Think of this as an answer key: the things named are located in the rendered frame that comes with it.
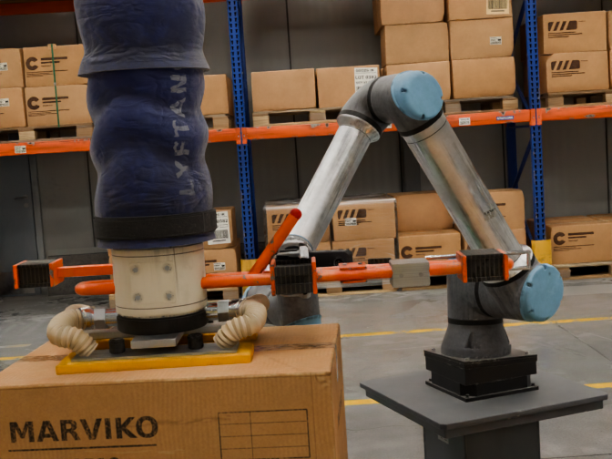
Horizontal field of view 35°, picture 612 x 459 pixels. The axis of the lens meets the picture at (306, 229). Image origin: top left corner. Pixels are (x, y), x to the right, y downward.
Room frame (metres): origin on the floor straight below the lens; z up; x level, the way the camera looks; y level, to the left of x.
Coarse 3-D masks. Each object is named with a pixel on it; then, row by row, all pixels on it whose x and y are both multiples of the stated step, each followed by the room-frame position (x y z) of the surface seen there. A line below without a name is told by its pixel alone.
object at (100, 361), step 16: (192, 336) 1.67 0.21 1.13; (96, 352) 1.69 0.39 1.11; (112, 352) 1.67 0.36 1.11; (128, 352) 1.68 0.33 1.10; (144, 352) 1.67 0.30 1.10; (160, 352) 1.66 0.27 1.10; (176, 352) 1.65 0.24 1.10; (192, 352) 1.65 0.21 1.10; (208, 352) 1.65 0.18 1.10; (224, 352) 1.65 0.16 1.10; (240, 352) 1.65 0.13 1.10; (64, 368) 1.64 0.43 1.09; (80, 368) 1.64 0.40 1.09; (96, 368) 1.64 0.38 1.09; (112, 368) 1.64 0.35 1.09; (128, 368) 1.64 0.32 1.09; (144, 368) 1.63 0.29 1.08; (160, 368) 1.64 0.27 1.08
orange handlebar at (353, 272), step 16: (64, 272) 2.03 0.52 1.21; (80, 272) 2.03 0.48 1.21; (96, 272) 2.03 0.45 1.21; (112, 272) 2.03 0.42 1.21; (240, 272) 1.79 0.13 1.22; (320, 272) 1.75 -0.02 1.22; (336, 272) 1.75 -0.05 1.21; (352, 272) 1.75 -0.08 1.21; (368, 272) 1.75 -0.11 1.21; (384, 272) 1.75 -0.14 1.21; (432, 272) 1.75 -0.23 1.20; (448, 272) 1.75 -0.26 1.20; (80, 288) 1.75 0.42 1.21; (96, 288) 1.75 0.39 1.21; (112, 288) 1.75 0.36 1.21; (208, 288) 1.75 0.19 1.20
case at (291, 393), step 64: (0, 384) 1.59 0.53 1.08; (64, 384) 1.58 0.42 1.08; (128, 384) 1.57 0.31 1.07; (192, 384) 1.56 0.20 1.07; (256, 384) 1.55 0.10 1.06; (320, 384) 1.54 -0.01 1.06; (0, 448) 1.58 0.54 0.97; (64, 448) 1.58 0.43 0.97; (128, 448) 1.57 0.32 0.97; (192, 448) 1.56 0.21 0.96; (256, 448) 1.55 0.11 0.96; (320, 448) 1.54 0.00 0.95
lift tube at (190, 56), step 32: (96, 0) 1.68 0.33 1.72; (128, 0) 1.66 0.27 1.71; (160, 0) 1.67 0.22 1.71; (192, 0) 1.72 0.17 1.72; (96, 32) 1.69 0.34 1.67; (128, 32) 1.66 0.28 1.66; (160, 32) 1.67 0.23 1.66; (192, 32) 1.72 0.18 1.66; (96, 64) 1.68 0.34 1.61; (128, 64) 1.66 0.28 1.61; (160, 64) 1.67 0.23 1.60; (192, 64) 1.71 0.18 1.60
